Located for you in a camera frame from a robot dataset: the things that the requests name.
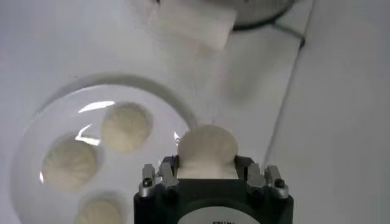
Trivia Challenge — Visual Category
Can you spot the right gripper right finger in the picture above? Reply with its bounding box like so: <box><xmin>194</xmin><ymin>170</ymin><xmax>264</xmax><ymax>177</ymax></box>
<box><xmin>234</xmin><ymin>155</ymin><xmax>289</xmax><ymax>200</ymax></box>

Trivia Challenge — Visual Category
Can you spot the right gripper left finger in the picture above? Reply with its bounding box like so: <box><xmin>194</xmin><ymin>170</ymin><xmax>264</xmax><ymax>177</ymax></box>
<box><xmin>138</xmin><ymin>156</ymin><xmax>180</xmax><ymax>198</ymax></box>

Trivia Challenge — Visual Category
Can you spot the white steamed baozi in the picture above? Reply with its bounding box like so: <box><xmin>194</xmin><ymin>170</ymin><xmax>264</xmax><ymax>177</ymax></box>
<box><xmin>176</xmin><ymin>124</ymin><xmax>239</xmax><ymax>180</ymax></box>
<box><xmin>75</xmin><ymin>196</ymin><xmax>124</xmax><ymax>224</ymax></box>
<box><xmin>100</xmin><ymin>102</ymin><xmax>153</xmax><ymax>153</ymax></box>
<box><xmin>41</xmin><ymin>138</ymin><xmax>100</xmax><ymax>192</ymax></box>

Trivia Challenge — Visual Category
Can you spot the round white plate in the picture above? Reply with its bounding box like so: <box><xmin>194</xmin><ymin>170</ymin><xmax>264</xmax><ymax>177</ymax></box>
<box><xmin>10</xmin><ymin>83</ymin><xmax>199</xmax><ymax>224</ymax></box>

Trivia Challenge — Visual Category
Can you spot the white electric cooker base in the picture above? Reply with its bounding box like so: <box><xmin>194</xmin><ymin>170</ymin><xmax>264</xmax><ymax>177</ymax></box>
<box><xmin>127</xmin><ymin>0</ymin><xmax>298</xmax><ymax>51</ymax></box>

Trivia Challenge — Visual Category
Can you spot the dark cooker power cord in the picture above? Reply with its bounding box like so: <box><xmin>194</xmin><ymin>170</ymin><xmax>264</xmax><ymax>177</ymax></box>
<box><xmin>272</xmin><ymin>20</ymin><xmax>307</xmax><ymax>49</ymax></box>

